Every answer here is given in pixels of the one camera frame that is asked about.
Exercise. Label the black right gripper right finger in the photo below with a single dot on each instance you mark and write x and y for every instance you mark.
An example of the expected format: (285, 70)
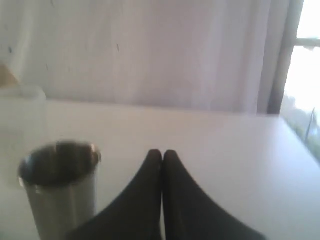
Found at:
(190, 214)

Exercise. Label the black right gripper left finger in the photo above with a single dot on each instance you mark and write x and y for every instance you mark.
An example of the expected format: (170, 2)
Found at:
(135, 213)

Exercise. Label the stainless steel cup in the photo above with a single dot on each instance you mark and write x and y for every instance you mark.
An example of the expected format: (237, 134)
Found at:
(60, 182)

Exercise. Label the frosted translucent plastic cup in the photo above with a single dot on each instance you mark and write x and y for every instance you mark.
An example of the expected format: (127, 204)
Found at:
(23, 124)

